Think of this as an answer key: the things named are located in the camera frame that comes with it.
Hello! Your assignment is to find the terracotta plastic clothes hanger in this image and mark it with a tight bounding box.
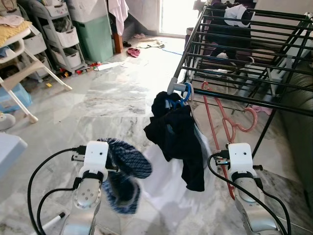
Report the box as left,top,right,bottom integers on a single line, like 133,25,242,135
201,81,259,199

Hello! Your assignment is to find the blue plaid garment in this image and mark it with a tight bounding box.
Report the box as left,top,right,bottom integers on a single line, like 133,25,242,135
98,138,152,214

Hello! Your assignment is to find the blue plastic clothes hanger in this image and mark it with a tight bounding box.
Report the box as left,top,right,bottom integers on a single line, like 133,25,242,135
169,82,194,109

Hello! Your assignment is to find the dark green sofa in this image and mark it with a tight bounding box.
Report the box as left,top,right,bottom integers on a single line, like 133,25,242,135
281,73,313,196

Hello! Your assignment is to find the black metal drying rack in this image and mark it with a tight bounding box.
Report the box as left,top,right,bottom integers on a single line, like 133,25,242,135
168,2,313,157

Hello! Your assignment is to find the black hanging garment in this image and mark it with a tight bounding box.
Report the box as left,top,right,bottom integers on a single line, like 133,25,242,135
144,92,206,191

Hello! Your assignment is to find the white hanging garment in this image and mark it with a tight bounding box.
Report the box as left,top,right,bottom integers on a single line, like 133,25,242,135
141,110,214,199

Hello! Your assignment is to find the white paper sheet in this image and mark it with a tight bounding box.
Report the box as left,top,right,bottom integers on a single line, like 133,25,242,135
93,61,126,72

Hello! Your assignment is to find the pink hanging garment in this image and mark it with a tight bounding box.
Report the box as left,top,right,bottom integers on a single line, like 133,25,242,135
108,0,129,36

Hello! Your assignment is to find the green plastic bin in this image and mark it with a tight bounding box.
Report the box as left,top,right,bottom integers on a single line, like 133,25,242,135
73,15,114,62

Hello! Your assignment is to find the white storage box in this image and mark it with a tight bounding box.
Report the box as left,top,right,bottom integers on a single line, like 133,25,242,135
66,0,109,24

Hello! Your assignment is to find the white drawer trolley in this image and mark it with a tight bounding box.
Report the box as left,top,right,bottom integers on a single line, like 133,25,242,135
27,0,86,71

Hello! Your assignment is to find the white beige baby high chair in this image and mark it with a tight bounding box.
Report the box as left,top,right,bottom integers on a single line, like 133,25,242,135
0,24,73,123

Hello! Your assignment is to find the light blue plastic box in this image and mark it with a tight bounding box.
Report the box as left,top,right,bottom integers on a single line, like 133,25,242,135
0,83,32,113

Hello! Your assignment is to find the yellow folded cloth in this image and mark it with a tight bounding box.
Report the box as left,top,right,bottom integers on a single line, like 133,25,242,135
0,21,31,47

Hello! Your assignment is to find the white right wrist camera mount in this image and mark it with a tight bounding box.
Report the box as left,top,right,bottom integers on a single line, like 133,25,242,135
227,143,255,178

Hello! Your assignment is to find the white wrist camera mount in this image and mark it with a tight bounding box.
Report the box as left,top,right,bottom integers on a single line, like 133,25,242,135
81,141,109,182
227,143,255,178

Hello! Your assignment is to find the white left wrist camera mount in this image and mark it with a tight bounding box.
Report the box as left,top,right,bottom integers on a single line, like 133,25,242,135
81,141,109,182

